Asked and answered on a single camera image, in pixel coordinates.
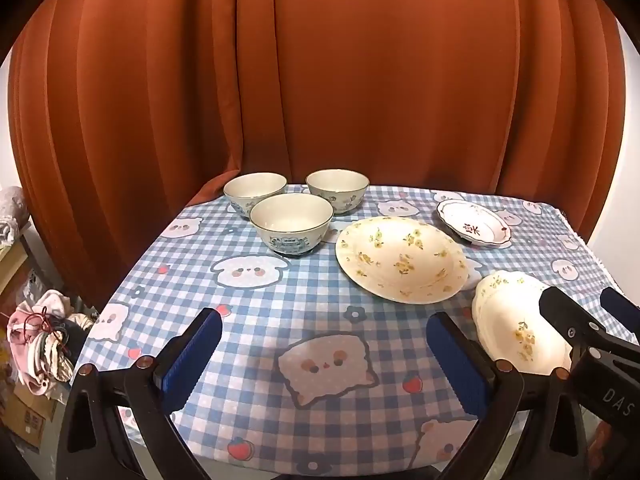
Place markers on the grey folded cloth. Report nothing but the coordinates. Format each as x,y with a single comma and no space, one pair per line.
10,215

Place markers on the small deep cream floral plate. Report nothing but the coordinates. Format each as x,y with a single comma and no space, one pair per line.
510,320

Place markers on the cardboard box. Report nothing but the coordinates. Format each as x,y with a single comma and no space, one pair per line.
27,417

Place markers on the large cream floral plate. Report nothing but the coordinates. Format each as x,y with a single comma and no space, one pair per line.
400,260

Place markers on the white plate red scalloped rim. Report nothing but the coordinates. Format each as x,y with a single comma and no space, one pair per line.
475,225

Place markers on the pink clothes pile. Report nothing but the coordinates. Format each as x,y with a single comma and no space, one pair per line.
40,340

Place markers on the white bowl green floral pattern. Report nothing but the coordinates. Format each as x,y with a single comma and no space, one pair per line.
255,190
337,187

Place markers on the white bowl blue pattern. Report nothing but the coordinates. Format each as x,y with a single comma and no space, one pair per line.
292,222

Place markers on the blue checked cartoon tablecloth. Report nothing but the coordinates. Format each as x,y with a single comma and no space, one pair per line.
300,300

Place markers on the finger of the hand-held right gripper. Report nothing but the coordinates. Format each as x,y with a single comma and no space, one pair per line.
620,310
565,315

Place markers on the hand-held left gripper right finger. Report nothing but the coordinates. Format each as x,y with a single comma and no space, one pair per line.
457,365

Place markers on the orange curtain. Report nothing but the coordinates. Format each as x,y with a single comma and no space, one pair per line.
320,60

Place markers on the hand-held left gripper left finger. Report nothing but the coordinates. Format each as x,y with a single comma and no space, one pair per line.
195,355

